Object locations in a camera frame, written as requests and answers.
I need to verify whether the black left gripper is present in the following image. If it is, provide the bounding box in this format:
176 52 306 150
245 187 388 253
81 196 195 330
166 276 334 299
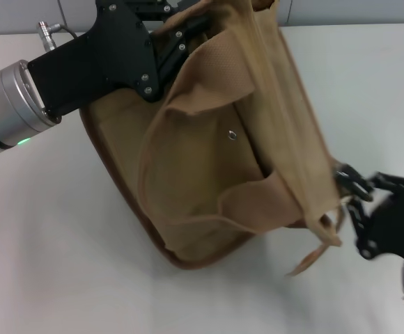
27 0 209 118

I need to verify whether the brown leather zipper pull strap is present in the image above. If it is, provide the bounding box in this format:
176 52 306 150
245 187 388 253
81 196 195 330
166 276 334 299
284 203 348 278

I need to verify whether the khaki fabric food bag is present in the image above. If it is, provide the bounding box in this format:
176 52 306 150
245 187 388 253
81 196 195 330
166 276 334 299
81 0 344 271

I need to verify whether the left arm silver cable plug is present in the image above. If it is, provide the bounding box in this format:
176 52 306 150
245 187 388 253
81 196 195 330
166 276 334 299
36 20 84 51

